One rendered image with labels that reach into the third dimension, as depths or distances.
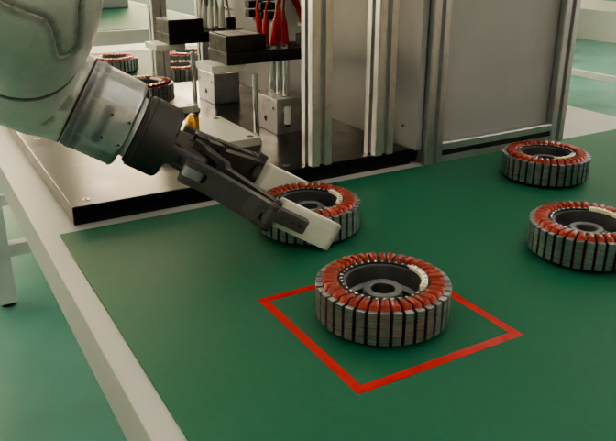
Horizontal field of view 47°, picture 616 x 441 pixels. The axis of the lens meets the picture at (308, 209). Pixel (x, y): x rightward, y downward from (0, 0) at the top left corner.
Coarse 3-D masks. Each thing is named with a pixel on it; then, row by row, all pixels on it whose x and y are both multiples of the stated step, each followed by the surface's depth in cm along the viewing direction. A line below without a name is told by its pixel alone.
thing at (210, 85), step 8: (200, 72) 129; (208, 72) 126; (224, 72) 126; (232, 72) 126; (200, 80) 130; (208, 80) 127; (216, 80) 125; (224, 80) 126; (232, 80) 126; (200, 88) 131; (208, 88) 127; (216, 88) 125; (224, 88) 126; (232, 88) 127; (200, 96) 132; (208, 96) 128; (216, 96) 126; (224, 96) 127; (232, 96) 127; (216, 104) 126
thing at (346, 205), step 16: (272, 192) 77; (288, 192) 78; (304, 192) 79; (320, 192) 79; (336, 192) 77; (320, 208) 76; (336, 208) 73; (352, 208) 74; (352, 224) 74; (288, 240) 72; (336, 240) 73
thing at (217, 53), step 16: (224, 32) 102; (240, 32) 102; (256, 32) 102; (208, 48) 104; (224, 48) 99; (240, 48) 100; (256, 48) 101; (288, 48) 104; (208, 64) 100; (224, 64) 100; (240, 64) 101; (272, 64) 109; (288, 64) 105; (272, 80) 109; (288, 80) 106
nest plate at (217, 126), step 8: (184, 120) 110; (200, 120) 110; (208, 120) 110; (216, 120) 110; (224, 120) 110; (200, 128) 105; (208, 128) 105; (216, 128) 105; (224, 128) 105; (232, 128) 105; (240, 128) 105; (216, 136) 101; (224, 136) 101; (232, 136) 101; (240, 136) 101; (248, 136) 101; (256, 136) 101; (240, 144) 100; (248, 144) 100; (256, 144) 101
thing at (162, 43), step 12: (156, 24) 123; (168, 24) 118; (180, 24) 119; (192, 24) 120; (156, 36) 124; (168, 36) 119; (180, 36) 119; (192, 36) 120; (204, 36) 121; (156, 48) 118; (168, 48) 119; (180, 48) 120
